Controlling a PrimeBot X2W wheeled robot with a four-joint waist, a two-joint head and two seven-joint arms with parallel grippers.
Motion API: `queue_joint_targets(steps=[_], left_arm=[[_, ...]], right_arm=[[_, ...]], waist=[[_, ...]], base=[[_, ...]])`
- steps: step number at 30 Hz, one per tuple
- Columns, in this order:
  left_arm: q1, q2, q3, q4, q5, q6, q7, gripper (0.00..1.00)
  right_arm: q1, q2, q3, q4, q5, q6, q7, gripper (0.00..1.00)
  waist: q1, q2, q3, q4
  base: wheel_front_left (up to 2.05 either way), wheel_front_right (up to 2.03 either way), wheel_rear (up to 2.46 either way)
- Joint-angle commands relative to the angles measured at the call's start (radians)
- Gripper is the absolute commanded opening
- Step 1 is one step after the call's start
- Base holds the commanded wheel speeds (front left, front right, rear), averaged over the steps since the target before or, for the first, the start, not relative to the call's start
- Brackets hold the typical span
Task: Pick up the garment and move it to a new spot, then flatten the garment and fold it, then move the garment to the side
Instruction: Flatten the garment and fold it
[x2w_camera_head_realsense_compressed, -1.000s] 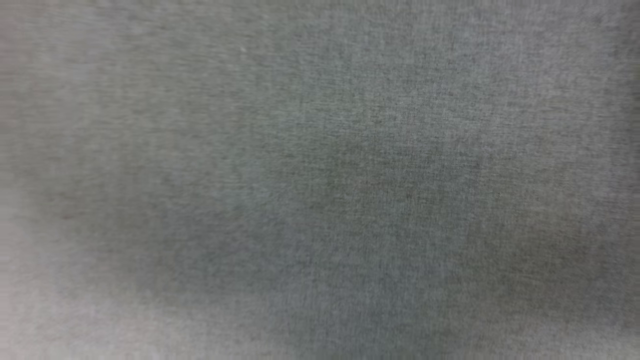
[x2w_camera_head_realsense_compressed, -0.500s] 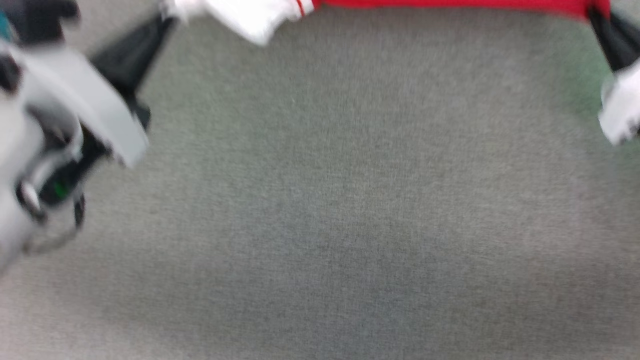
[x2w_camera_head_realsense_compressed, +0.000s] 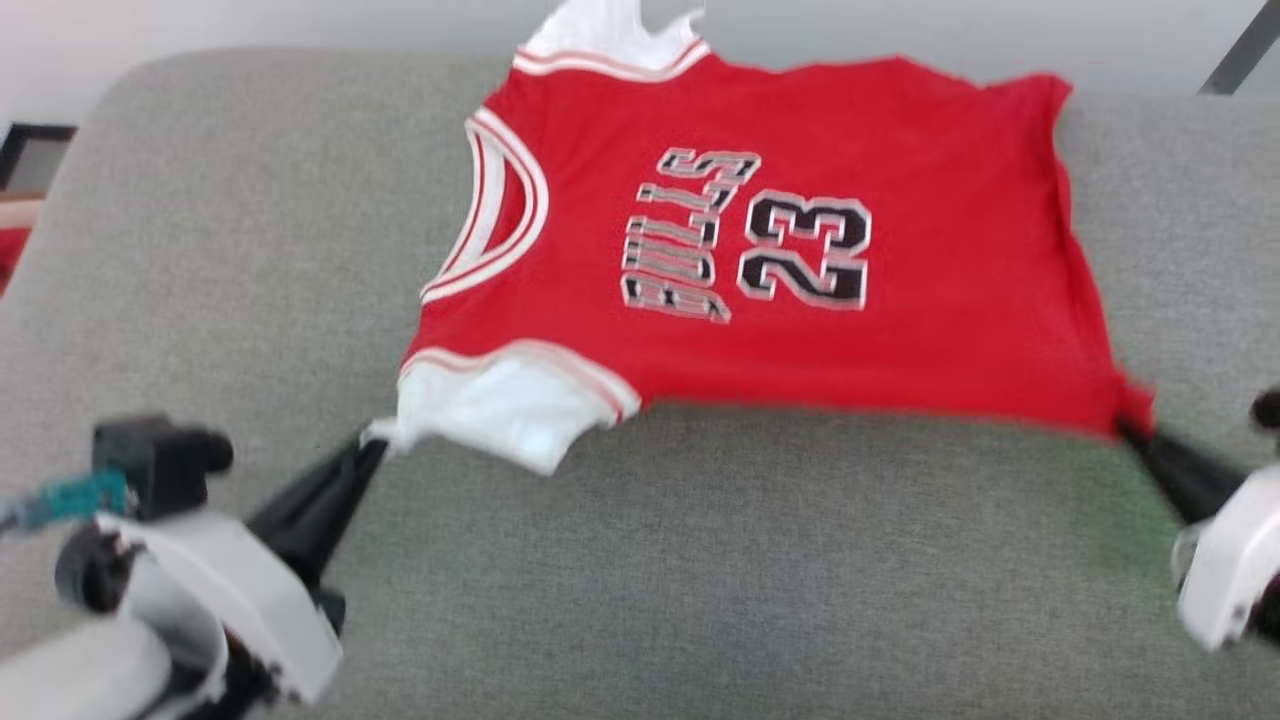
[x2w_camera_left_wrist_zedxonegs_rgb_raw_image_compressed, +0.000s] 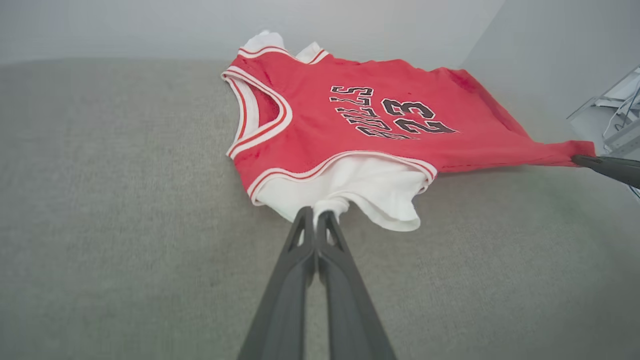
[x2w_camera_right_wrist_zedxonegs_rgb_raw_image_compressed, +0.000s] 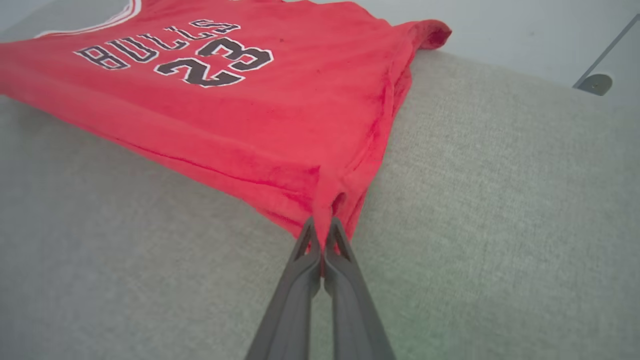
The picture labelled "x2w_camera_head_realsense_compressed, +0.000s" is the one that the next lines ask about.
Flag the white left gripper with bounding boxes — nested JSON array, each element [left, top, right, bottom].
[[95, 436, 391, 707]]

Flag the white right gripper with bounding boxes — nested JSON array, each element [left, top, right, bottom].
[[1118, 422, 1280, 653]]

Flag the grey metal post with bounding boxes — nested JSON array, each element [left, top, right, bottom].
[[1198, 0, 1280, 97]]

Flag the red basketball jersey white sleeves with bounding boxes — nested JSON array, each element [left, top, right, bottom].
[[365, 0, 1157, 477]]

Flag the teal cable connector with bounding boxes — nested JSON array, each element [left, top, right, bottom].
[[0, 470, 133, 533]]

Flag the red garment in basket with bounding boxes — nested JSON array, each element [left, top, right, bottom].
[[0, 228, 33, 297]]

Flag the beige laundry basket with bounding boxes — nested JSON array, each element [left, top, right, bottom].
[[0, 195, 46, 236]]

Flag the black framed panel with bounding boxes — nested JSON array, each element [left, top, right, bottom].
[[0, 122, 79, 197]]

